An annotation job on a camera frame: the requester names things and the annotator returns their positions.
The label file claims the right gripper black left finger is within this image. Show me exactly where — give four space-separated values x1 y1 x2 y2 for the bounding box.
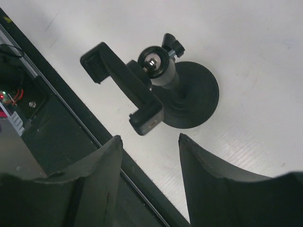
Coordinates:
0 135 123 227

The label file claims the black round-base clamp phone stand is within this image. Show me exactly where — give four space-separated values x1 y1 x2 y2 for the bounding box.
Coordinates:
80 33 219 136

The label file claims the left white slotted cable duct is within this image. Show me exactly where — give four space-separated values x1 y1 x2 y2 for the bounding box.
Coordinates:
0 103 25 136

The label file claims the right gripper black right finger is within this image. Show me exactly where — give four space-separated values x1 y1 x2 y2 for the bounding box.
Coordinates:
178 134 303 227

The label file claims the front aluminium rail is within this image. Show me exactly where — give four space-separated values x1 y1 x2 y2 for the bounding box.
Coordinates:
0 25 42 78

